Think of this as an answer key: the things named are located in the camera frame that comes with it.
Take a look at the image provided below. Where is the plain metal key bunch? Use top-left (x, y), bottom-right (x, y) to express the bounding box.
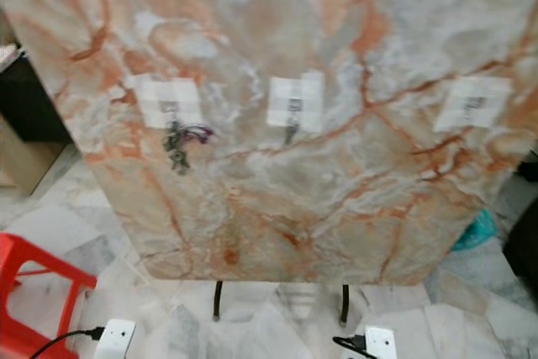
top-left (284, 121), bottom-right (302, 146)

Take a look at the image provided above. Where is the light wooden cabinet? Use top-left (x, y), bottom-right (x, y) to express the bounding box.
top-left (0, 140), bottom-right (65, 197)

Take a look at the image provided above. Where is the black sideboard with white legs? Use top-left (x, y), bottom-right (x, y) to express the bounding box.
top-left (0, 56), bottom-right (73, 144)

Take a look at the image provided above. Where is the white pink tissue pack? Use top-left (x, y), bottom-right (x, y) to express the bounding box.
top-left (0, 44), bottom-right (19, 70)

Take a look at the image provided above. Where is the red plastic stool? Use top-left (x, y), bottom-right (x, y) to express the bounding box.
top-left (0, 233), bottom-right (98, 359)

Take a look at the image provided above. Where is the black board stand leg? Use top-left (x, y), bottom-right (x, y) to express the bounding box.
top-left (339, 285), bottom-right (352, 326)
top-left (211, 282), bottom-right (224, 322)

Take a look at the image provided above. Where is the marble pattern board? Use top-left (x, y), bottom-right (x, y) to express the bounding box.
top-left (4, 0), bottom-right (538, 285)

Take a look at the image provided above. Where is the teal plastic item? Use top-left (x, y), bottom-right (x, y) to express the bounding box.
top-left (452, 208), bottom-right (498, 251)

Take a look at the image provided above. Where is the dark bulky object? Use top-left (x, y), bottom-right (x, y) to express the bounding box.
top-left (503, 153), bottom-right (538, 281)

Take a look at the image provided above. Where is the key bunch with purple cord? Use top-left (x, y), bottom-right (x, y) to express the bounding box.
top-left (162, 121), bottom-right (215, 175)

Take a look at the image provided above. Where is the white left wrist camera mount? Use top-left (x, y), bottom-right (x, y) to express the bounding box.
top-left (94, 319), bottom-right (137, 359)

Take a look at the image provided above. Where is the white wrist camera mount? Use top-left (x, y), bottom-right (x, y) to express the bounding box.
top-left (94, 319), bottom-right (137, 359)
top-left (363, 327), bottom-right (398, 359)

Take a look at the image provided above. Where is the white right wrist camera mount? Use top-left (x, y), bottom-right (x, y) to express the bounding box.
top-left (363, 327), bottom-right (398, 359)

